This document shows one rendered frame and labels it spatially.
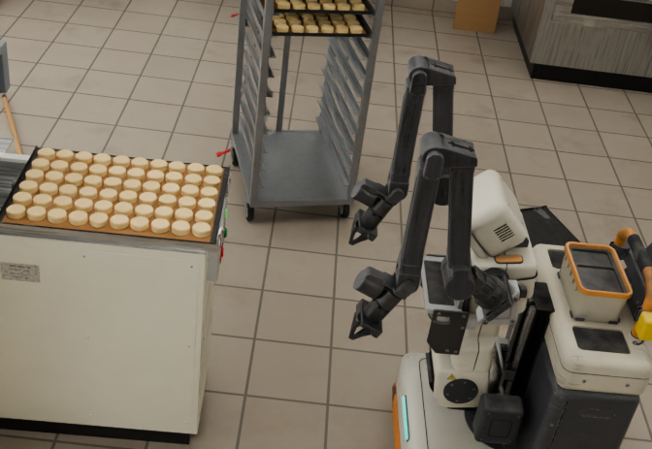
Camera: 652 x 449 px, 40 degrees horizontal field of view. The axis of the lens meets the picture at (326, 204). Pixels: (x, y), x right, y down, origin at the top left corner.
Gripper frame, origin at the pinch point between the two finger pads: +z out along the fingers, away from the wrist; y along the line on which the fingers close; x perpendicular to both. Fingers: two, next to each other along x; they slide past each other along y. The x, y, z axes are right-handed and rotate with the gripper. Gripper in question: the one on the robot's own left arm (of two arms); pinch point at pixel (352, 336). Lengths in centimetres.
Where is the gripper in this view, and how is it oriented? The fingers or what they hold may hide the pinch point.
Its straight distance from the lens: 244.8
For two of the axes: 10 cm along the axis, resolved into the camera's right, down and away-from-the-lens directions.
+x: 8.3, 4.7, 3.0
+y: -0.1, 5.5, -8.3
